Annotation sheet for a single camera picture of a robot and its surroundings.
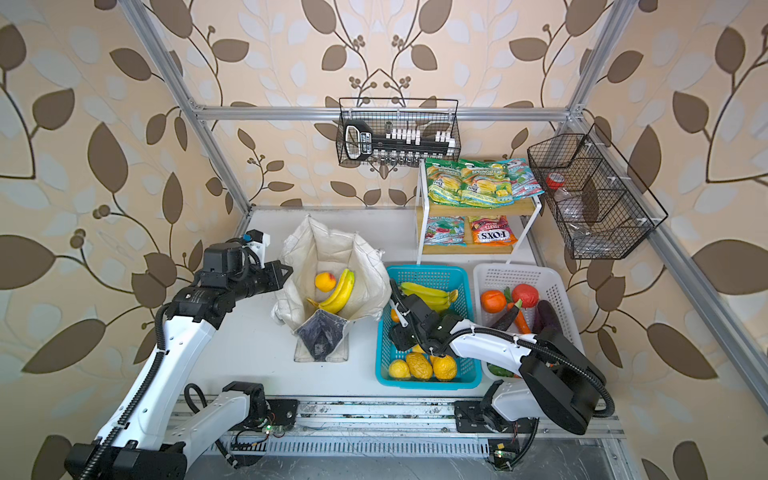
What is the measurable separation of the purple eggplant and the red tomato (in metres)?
0.02

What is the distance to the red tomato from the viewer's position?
35.6 inches

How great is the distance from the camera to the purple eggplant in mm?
834
